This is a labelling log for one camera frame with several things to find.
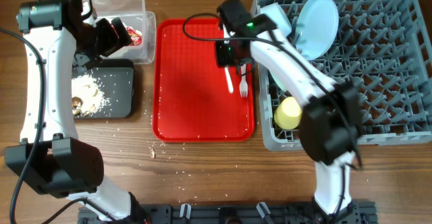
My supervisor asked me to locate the clear plastic waste bin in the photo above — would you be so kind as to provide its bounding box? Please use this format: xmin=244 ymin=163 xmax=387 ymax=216
xmin=82 ymin=0 xmax=156 ymax=64

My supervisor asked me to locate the brown food scrap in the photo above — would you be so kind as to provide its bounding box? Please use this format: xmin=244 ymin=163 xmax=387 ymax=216
xmin=150 ymin=149 xmax=156 ymax=159

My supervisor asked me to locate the black plastic tray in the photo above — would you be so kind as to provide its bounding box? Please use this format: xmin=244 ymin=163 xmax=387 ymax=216
xmin=72 ymin=59 xmax=134 ymax=119

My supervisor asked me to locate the light blue bowl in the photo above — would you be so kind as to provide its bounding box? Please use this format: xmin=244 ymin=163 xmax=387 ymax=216
xmin=260 ymin=3 xmax=292 ymax=37

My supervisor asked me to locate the white plastic spoon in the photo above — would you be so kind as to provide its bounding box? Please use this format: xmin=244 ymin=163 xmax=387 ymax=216
xmin=223 ymin=25 xmax=234 ymax=94

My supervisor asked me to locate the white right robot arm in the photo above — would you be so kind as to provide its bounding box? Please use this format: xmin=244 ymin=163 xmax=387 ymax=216
xmin=216 ymin=29 xmax=362 ymax=219

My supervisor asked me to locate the green bowl with rice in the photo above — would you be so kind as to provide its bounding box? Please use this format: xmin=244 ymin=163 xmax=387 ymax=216
xmin=269 ymin=72 xmax=288 ymax=93

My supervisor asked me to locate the brown food scraps pile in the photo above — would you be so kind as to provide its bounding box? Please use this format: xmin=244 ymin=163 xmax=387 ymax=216
xmin=72 ymin=96 xmax=99 ymax=117

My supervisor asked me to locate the light blue plate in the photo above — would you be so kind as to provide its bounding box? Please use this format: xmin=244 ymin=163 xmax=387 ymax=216
xmin=296 ymin=0 xmax=339 ymax=60

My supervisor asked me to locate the red serving tray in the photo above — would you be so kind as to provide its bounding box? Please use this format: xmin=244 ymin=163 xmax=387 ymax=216
xmin=152 ymin=18 xmax=255 ymax=142

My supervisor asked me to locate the red snack wrapper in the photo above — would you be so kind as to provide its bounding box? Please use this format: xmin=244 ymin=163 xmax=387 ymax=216
xmin=126 ymin=26 xmax=142 ymax=46

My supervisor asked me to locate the yellow plastic cup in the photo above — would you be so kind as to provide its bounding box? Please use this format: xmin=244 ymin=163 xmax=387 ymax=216
xmin=274 ymin=96 xmax=302 ymax=130

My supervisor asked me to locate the grey dishwasher rack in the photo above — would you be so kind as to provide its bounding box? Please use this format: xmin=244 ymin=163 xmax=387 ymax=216
xmin=250 ymin=0 xmax=431 ymax=146

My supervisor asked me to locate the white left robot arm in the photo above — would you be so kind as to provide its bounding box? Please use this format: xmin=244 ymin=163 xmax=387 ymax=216
xmin=5 ymin=20 xmax=142 ymax=223

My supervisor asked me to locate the pile of white rice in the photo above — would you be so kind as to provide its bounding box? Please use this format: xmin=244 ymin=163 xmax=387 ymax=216
xmin=72 ymin=74 xmax=111 ymax=117

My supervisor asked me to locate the white plastic fork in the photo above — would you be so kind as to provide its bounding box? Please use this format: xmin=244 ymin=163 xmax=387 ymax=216
xmin=239 ymin=64 xmax=248 ymax=98

